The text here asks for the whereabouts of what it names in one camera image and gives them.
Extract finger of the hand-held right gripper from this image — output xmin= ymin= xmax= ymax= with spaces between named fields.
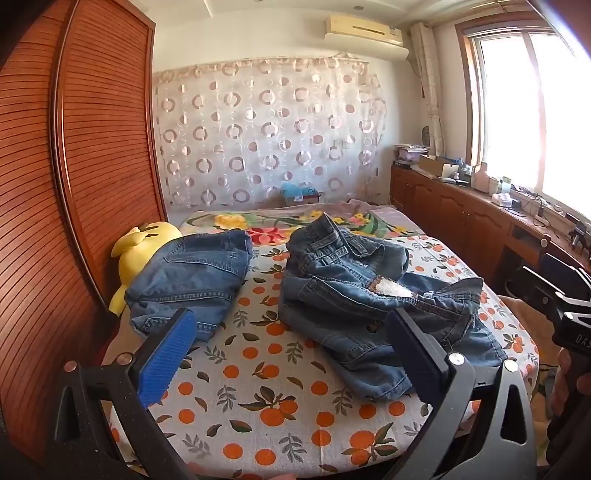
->
xmin=521 ymin=264 xmax=591 ymax=303
xmin=531 ymin=287 xmax=568 ymax=324

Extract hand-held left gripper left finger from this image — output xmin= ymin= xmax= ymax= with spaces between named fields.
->
xmin=52 ymin=307 xmax=198 ymax=480

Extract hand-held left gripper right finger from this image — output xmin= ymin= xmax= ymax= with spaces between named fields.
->
xmin=383 ymin=307 xmax=539 ymax=480

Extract blue jeans pants with patch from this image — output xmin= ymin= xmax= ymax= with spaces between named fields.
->
xmin=278 ymin=213 xmax=509 ymax=401

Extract person's right hand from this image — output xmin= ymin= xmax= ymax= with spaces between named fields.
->
xmin=549 ymin=348 xmax=591 ymax=418

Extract yellow plush toy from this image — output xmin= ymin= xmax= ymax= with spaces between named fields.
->
xmin=109 ymin=220 xmax=183 ymax=317

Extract wooden cabinet counter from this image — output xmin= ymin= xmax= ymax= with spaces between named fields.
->
xmin=390 ymin=159 xmax=591 ymax=296

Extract orange-print bed sheet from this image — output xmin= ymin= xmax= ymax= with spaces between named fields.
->
xmin=102 ymin=233 xmax=541 ymax=478

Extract open cardboard box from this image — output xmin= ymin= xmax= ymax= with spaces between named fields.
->
xmin=418 ymin=154 xmax=462 ymax=178

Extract floral blanket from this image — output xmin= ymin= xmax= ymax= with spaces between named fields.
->
xmin=178 ymin=199 xmax=423 ymax=241

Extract wooden framed window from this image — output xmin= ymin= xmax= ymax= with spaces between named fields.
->
xmin=455 ymin=21 xmax=591 ymax=217

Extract cardboard box with blue cloth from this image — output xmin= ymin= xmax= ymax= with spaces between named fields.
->
xmin=281 ymin=181 xmax=321 ymax=207

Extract stack of papers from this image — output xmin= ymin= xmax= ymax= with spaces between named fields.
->
xmin=392 ymin=143 xmax=432 ymax=164

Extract wooden louvered wardrobe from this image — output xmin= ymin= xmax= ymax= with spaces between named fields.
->
xmin=0 ymin=0 xmax=169 ymax=462

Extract white window curtain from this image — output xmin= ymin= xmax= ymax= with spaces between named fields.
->
xmin=410 ymin=22 xmax=446 ymax=158

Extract circle-patterned sheer curtain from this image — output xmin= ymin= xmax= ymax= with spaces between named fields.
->
xmin=154 ymin=55 xmax=386 ymax=208

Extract white air conditioner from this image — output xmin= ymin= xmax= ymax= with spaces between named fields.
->
xmin=323 ymin=14 xmax=409 ymax=61

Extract tangle of black cables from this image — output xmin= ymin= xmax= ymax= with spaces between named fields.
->
xmin=510 ymin=185 xmax=568 ymax=227

